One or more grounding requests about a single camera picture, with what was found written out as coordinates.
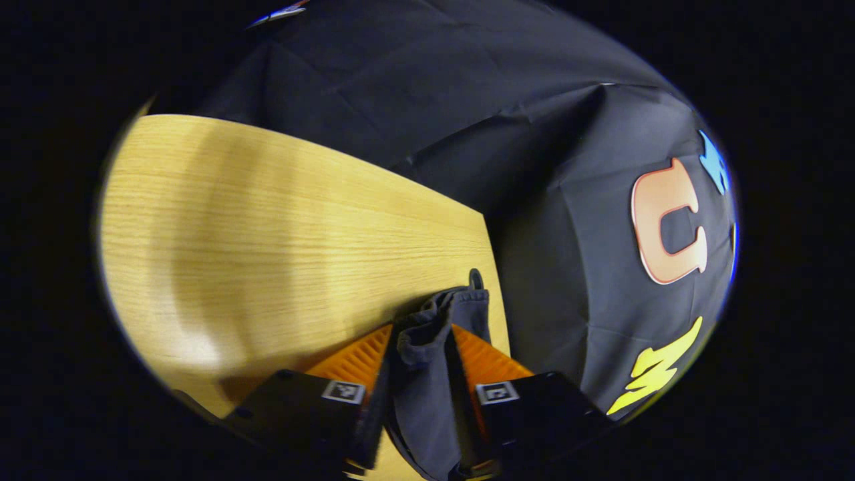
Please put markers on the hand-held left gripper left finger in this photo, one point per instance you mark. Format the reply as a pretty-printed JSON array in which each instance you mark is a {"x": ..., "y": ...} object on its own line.
[{"x": 294, "y": 414}]

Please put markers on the black jeans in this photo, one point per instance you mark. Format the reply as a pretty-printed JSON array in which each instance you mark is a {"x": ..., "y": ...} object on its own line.
[{"x": 424, "y": 401}]

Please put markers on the black backdrop cloth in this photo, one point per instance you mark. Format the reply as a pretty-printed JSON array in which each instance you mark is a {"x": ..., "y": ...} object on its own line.
[{"x": 534, "y": 133}]

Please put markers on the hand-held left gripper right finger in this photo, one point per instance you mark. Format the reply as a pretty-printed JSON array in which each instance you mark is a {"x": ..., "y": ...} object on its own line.
[{"x": 534, "y": 414}]

